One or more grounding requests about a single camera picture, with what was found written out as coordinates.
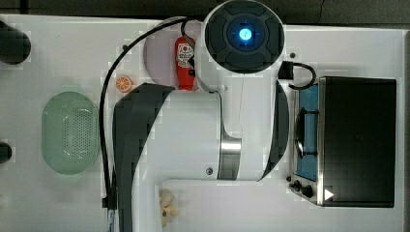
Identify black cylinder lower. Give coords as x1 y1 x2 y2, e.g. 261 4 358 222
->
0 142 13 163

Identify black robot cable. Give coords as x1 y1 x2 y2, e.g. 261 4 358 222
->
99 16 204 214

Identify red felt ketchup bottle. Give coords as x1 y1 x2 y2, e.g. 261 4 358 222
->
174 37 195 91

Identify black toaster oven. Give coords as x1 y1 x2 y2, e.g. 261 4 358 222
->
287 76 396 208

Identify green perforated colander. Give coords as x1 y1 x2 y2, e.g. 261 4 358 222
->
42 92 100 175

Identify beige felt fries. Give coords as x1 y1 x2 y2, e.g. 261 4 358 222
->
160 188 179 227

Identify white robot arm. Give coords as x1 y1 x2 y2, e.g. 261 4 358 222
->
112 0 289 232

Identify black cylinder upper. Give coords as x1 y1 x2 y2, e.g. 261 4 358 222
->
0 21 31 65

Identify grey round plate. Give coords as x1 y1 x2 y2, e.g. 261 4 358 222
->
143 22 181 88

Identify orange slice toy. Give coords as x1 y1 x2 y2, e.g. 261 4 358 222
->
115 75 133 93

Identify black cylinder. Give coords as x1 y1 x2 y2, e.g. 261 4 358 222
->
0 21 31 65
0 142 13 163

